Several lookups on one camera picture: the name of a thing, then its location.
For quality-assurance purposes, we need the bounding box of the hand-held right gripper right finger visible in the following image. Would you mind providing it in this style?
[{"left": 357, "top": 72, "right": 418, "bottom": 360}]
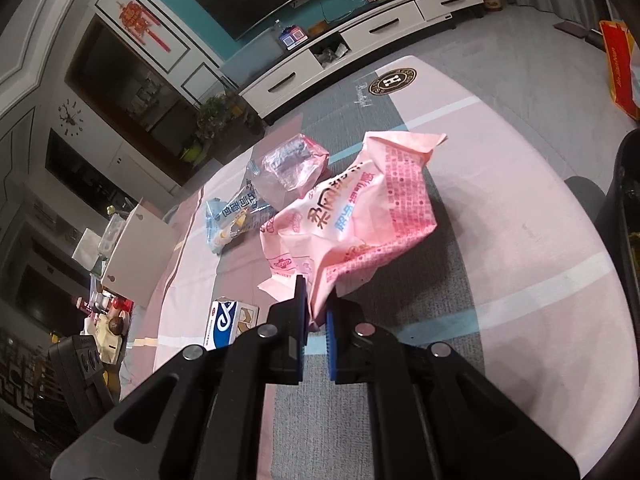
[{"left": 325, "top": 287, "right": 576, "bottom": 480}]

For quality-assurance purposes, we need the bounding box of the pink grey patterned tablecloth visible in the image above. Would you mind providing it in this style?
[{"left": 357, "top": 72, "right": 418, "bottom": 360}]
[{"left": 120, "top": 55, "right": 631, "bottom": 480}]

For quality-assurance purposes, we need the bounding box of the grey glass tank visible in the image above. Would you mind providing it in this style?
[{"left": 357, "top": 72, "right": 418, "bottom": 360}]
[{"left": 220, "top": 40, "right": 283, "bottom": 96}]

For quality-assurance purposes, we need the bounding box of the black wall clock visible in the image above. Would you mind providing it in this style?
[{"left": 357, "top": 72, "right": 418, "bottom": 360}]
[{"left": 57, "top": 101, "right": 84, "bottom": 136}]

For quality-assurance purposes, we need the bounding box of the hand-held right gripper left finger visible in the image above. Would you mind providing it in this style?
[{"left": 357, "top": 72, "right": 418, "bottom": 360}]
[{"left": 50, "top": 274, "right": 308, "bottom": 480}]

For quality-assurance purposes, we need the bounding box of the cluster of potted plants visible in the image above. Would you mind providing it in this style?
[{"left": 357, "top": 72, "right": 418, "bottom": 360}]
[{"left": 192, "top": 94, "right": 242, "bottom": 161}]

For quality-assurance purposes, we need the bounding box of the black trash bin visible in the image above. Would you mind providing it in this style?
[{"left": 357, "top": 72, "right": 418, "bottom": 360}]
[{"left": 595, "top": 130, "right": 640, "bottom": 471}]

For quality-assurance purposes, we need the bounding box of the white tv cabinet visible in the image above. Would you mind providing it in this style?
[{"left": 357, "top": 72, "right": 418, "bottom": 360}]
[{"left": 239, "top": 0, "right": 483, "bottom": 122}]

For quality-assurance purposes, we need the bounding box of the red wall knot decoration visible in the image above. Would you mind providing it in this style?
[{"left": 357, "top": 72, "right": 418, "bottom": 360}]
[{"left": 116, "top": 1, "right": 171, "bottom": 54}]

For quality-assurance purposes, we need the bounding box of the light blue white wrapper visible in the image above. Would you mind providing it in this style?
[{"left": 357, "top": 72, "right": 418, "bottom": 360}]
[{"left": 206, "top": 180, "right": 273, "bottom": 253}]

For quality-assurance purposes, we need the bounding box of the clutter of bottles and jars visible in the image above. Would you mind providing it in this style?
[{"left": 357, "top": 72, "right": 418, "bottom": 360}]
[{"left": 75, "top": 290, "right": 136, "bottom": 367}]

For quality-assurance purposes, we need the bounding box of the pink plastic packaging bag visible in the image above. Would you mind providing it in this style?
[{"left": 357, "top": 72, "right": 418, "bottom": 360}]
[{"left": 257, "top": 131, "right": 447, "bottom": 333}]

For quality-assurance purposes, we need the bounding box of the clear plastic storage box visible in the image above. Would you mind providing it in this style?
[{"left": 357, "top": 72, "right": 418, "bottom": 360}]
[{"left": 97, "top": 212, "right": 127, "bottom": 256}]

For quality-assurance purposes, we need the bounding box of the small blue red display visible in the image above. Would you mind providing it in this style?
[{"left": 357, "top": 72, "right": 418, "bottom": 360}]
[{"left": 280, "top": 27, "right": 309, "bottom": 51}]

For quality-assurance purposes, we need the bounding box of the blue white carton box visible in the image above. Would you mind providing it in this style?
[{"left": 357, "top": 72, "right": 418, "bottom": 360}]
[{"left": 205, "top": 299, "right": 261, "bottom": 351}]

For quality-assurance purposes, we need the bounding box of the orange cardboard box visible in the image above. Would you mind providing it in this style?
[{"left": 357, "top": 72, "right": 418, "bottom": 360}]
[{"left": 599, "top": 20, "right": 640, "bottom": 121}]

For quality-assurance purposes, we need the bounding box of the clear plastic bag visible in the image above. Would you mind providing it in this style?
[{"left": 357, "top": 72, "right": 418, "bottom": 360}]
[{"left": 248, "top": 133, "right": 329, "bottom": 196}]

